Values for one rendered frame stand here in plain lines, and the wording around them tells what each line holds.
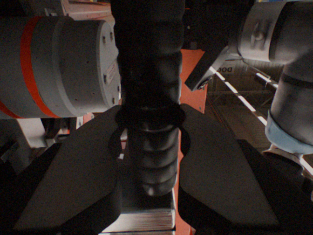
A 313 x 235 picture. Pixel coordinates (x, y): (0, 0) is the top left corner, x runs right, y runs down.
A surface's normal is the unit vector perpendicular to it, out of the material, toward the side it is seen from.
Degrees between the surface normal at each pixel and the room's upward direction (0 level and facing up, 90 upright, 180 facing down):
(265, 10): 137
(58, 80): 92
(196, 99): 90
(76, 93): 79
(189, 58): 90
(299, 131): 85
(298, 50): 69
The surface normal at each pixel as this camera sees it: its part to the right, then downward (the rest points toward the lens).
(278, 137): -0.89, 0.29
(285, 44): -0.67, 0.54
